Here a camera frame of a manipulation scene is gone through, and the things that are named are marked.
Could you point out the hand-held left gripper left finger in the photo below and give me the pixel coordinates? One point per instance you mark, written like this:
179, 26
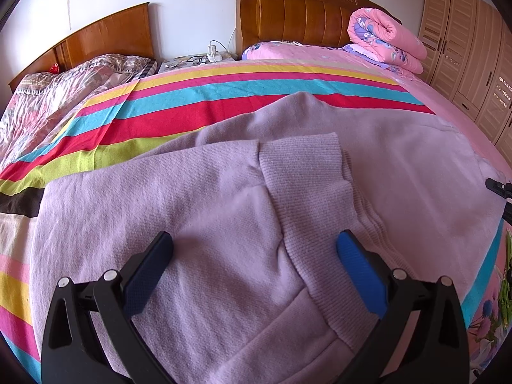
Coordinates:
150, 272

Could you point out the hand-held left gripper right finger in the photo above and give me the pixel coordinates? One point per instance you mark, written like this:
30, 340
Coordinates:
362, 276

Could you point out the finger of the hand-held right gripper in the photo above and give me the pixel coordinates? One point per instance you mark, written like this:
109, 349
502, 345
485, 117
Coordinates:
498, 187

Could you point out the lilac sweater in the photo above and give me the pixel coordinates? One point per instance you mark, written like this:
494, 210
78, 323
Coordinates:
200, 208

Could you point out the light wooden wardrobe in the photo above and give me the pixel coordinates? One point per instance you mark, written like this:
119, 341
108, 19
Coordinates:
464, 48

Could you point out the rolled pink floral quilt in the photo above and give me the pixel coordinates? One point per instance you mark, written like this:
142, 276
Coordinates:
392, 40

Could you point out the rainbow striped blanket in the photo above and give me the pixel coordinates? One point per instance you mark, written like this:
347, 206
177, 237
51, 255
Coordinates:
192, 92

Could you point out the floral patterned quilt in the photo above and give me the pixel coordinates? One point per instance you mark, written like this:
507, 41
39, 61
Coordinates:
60, 92

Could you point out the nightstand with patterned cover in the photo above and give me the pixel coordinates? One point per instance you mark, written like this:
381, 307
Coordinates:
180, 64

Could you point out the black eyeglasses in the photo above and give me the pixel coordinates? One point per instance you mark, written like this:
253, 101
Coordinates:
196, 60

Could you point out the small red object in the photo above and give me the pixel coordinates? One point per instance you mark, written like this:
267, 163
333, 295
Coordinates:
54, 68

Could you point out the white power strip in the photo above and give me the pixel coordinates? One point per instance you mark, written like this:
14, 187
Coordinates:
212, 52

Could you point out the low wooden headboard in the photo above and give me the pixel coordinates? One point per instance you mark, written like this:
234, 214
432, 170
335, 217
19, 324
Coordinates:
108, 36

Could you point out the pink and purple pillow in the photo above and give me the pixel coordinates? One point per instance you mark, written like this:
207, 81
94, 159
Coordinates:
276, 50

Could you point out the tall padded wooden headboard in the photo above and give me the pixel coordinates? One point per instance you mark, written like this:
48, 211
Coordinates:
304, 12

